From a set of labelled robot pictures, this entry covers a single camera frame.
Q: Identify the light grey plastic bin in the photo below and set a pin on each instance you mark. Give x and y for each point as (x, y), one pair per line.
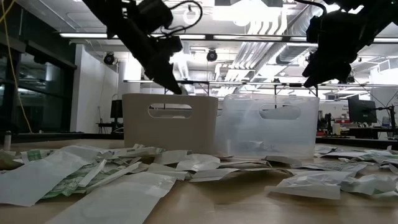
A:
(171, 137)

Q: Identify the green print paper packet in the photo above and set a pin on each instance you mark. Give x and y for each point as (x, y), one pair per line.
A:
(35, 155)
(66, 183)

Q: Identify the large white paper packet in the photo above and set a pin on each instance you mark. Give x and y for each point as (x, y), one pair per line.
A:
(118, 199)
(31, 180)

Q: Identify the dark background desk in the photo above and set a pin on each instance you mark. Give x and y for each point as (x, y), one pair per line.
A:
(367, 130)
(110, 125)

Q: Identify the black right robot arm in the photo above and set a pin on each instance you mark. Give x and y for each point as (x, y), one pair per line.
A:
(382, 12)

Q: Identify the black computer monitor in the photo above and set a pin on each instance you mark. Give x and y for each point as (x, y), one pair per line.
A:
(117, 109)
(362, 110)

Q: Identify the narrow white strip packet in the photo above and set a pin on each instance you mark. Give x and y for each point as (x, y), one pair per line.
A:
(118, 174)
(93, 172)

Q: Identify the green edged white packet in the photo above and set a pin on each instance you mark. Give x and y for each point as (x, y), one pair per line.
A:
(140, 152)

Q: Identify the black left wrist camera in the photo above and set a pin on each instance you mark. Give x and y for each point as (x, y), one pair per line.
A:
(171, 46)

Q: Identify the small white bottle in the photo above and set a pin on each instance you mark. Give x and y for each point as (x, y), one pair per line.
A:
(7, 141)

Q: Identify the black background rig frame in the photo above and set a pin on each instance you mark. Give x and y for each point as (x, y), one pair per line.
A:
(199, 82)

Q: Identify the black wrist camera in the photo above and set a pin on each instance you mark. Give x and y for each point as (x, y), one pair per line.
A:
(171, 46)
(314, 29)

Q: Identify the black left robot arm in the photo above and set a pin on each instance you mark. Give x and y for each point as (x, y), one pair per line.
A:
(118, 18)

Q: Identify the black ceiling spotlight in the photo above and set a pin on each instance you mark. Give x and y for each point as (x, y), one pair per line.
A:
(349, 80)

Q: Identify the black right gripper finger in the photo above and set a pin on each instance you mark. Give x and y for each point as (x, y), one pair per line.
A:
(315, 68)
(332, 76)

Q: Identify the white packet black text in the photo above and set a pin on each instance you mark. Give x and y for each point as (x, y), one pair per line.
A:
(346, 154)
(335, 167)

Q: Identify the brown paper packet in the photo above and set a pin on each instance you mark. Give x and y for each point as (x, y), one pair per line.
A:
(7, 161)

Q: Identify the black ceiling camera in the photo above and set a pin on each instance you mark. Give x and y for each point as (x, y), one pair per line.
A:
(109, 58)
(211, 55)

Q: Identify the clear plastic bin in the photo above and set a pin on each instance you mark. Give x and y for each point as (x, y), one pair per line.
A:
(270, 137)

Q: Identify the white cup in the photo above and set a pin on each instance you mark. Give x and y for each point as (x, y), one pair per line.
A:
(336, 129)

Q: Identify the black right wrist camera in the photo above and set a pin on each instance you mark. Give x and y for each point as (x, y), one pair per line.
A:
(314, 29)

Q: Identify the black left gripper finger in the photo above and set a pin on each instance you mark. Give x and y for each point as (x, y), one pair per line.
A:
(169, 79)

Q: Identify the linear ceiling light fixture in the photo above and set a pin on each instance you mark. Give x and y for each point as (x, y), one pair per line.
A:
(233, 37)

